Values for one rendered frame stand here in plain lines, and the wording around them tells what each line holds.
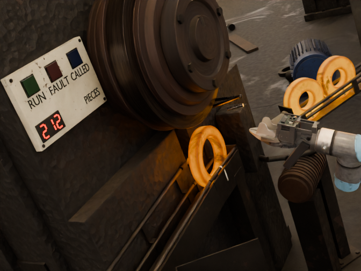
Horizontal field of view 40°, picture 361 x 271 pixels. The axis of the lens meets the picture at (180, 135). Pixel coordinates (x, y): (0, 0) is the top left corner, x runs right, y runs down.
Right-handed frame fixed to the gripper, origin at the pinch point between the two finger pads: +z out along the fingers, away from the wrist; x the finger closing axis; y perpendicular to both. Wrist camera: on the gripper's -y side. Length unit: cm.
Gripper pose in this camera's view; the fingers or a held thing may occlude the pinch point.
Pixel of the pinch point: (253, 132)
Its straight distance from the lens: 159.6
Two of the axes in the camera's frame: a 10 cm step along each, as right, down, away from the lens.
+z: -8.9, -2.0, 4.1
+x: -4.5, 4.9, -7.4
